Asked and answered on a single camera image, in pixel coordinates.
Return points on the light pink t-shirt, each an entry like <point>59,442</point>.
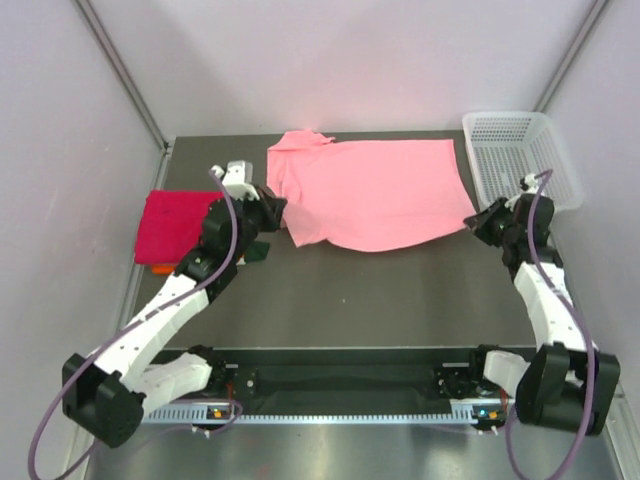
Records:
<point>367,195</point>

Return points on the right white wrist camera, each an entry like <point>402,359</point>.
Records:
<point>529,184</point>

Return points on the white perforated plastic basket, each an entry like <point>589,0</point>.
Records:
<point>504,146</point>

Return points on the folded magenta t-shirt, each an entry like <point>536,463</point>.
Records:
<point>170,225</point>

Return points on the grey slotted cable duct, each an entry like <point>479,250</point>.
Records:
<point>455,412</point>

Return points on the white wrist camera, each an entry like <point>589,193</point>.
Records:
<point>529,184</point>
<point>237,179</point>

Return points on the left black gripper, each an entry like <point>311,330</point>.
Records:
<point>271,208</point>

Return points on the folded dark green t-shirt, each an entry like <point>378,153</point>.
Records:
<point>257,251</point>

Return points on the folded orange t-shirt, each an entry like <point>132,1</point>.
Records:
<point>162,269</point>

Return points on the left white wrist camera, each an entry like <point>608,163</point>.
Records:
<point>237,179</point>

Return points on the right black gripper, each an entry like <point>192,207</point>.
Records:
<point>479,224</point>

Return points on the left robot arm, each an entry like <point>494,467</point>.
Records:
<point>110,391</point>

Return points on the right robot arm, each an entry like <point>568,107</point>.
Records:
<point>550,389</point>

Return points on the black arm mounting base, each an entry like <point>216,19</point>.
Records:
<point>346,381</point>

